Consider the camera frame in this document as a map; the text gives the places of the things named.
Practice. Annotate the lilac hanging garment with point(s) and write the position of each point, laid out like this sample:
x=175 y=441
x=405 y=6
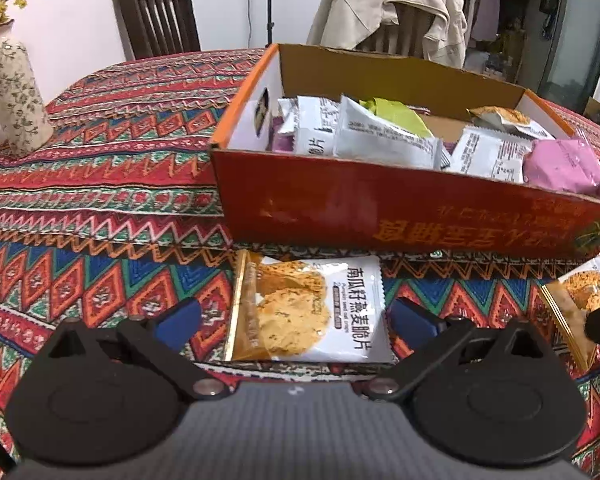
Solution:
x=486 y=5

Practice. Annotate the white cracker packet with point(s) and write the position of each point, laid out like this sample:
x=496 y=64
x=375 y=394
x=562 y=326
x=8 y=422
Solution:
x=490 y=157
x=575 y=290
x=510 y=119
x=312 y=130
x=380 y=145
x=305 y=310

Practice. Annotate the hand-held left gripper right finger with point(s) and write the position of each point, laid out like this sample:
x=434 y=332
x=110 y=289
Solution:
x=415 y=320

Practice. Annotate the pink snack packet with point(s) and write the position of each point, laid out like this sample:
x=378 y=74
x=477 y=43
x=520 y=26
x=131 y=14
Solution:
x=565 y=170
x=281 y=135

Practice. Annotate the green snack packet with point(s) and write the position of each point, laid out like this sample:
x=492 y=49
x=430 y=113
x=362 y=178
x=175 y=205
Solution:
x=400 y=117

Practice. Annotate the dark wooden chair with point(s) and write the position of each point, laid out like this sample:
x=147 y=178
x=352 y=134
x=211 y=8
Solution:
x=405 y=30
x=157 y=15

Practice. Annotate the dark framed glass door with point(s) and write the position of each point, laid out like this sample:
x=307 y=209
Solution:
x=575 y=35

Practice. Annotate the orange cardboard box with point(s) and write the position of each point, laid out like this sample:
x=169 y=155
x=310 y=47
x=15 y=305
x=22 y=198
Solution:
x=380 y=210

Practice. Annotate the black light stand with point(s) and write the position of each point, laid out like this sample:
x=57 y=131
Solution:
x=269 y=0

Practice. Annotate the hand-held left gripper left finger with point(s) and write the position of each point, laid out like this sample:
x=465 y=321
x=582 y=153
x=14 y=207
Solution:
x=180 y=320

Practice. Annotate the floral ceramic vase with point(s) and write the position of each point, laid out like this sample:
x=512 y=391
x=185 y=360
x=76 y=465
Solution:
x=17 y=100

